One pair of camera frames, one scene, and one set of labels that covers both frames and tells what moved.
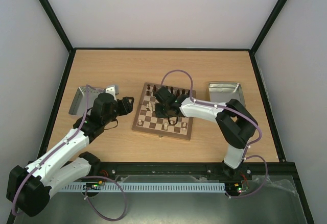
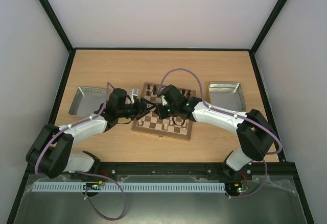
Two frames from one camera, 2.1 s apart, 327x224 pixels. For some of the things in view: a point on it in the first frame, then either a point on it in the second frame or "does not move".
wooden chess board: x=145 y=119 does not move
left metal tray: x=78 y=105 does not move
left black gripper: x=123 y=103 to x=139 y=109
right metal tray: x=225 y=92 does not move
